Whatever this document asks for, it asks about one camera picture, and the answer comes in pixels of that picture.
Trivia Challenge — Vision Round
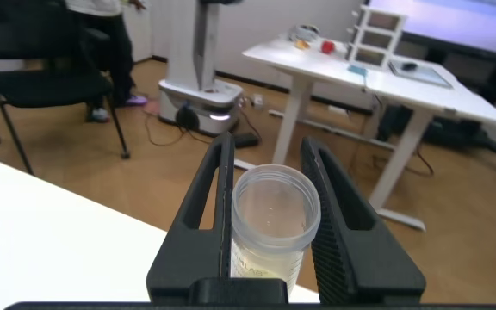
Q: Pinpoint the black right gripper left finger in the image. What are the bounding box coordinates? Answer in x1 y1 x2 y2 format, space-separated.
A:
146 131 237 305

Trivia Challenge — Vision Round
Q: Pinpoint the grey desk pad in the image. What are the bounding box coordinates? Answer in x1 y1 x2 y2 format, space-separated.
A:
388 59 455 90

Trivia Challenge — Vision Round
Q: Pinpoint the person in dark clothes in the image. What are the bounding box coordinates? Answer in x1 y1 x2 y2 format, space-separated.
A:
65 0 149 124

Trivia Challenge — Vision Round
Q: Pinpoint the black office chair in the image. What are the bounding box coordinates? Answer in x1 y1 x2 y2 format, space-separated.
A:
0 0 132 176

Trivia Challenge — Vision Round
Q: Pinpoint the white standing desk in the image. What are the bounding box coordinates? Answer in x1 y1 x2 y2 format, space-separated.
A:
232 36 369 171
346 42 496 233

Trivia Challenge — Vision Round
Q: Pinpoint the white drawer organizer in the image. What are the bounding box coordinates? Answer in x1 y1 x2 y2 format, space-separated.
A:
345 4 408 71

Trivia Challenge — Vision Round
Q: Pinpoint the black power adapter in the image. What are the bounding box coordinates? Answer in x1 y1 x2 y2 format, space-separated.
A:
232 132 261 150

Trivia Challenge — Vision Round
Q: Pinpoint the white humanoid robot on base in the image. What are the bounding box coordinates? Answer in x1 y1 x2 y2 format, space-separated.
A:
158 0 245 138

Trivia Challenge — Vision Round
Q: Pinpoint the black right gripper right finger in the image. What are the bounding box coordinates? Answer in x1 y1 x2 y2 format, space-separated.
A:
300 136 427 306

